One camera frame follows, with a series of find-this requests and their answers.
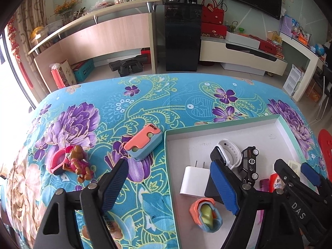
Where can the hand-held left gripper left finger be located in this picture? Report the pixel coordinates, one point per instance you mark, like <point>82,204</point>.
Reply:
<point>114,186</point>

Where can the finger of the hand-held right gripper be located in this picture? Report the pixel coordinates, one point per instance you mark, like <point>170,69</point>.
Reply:
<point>284,170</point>
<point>310,173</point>

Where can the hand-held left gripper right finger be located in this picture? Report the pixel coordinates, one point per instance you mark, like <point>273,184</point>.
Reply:
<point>223,186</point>

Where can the purple lighter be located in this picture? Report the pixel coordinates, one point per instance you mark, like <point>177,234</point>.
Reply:
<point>264,185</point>

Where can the small orange and blue toy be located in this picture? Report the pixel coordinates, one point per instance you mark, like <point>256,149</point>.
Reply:
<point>206,215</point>

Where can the black toy car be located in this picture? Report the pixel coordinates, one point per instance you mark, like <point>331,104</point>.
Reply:
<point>249,160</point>

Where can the white box lid tray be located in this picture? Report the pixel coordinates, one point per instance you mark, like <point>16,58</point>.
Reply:
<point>246,132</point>

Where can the red and white small bottle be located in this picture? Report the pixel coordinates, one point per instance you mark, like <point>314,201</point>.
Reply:
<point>276,184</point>

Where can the white charger plug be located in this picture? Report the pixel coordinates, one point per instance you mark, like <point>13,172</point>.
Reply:
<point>193,181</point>

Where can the red plastic stool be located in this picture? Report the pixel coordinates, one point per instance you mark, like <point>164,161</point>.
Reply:
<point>325,142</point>

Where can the pink dog toy figure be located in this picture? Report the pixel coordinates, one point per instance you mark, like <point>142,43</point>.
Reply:
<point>75,160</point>

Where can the pink and blue toy case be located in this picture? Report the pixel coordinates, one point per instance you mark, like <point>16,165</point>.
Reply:
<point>142,142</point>

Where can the white printed carton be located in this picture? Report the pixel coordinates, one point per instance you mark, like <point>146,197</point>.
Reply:
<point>293,79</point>

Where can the white side desk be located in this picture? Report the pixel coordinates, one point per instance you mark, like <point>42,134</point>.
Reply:
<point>308,54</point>

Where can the blue cardboard box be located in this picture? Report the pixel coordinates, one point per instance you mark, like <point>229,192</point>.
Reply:
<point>83,70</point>

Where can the black floor exercise machine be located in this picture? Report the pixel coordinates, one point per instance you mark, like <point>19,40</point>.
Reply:
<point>128,66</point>

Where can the red gift pack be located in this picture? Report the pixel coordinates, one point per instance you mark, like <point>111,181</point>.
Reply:
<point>57,77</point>

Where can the red flat box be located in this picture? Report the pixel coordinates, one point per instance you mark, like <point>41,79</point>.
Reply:
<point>271,47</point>

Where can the white television stand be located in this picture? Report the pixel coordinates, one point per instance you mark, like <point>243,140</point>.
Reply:
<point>233,57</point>

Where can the brown paper bag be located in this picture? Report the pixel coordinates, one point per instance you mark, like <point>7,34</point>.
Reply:
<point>68,71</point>

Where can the red box on floor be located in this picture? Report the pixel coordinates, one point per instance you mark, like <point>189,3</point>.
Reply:
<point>145,55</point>

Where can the white flat box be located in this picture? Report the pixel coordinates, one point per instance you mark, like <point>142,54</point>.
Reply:
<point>241,39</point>

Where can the curved wooden shelf unit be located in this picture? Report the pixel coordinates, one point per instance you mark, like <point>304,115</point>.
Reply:
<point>103,33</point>

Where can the red patterned gift box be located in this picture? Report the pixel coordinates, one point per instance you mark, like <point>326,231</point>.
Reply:
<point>214,29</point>

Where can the black water dispenser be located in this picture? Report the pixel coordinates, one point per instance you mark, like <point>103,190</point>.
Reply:
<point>182,31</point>

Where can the red hanging knot decoration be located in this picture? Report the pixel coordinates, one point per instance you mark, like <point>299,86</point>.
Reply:
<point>16,46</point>

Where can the yellow item on shelf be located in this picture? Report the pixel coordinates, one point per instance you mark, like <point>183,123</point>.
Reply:
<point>37,33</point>

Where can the red handbag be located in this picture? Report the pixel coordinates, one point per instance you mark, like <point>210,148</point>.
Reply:
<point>212,14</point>

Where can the patterned curtain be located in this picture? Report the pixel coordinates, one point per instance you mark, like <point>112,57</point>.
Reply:
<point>31,31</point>

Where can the yellow flowers in vase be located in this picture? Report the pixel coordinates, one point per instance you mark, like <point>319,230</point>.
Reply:
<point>64,7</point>

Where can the metal frame chair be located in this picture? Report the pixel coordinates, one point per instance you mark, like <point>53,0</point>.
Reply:
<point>325,83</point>

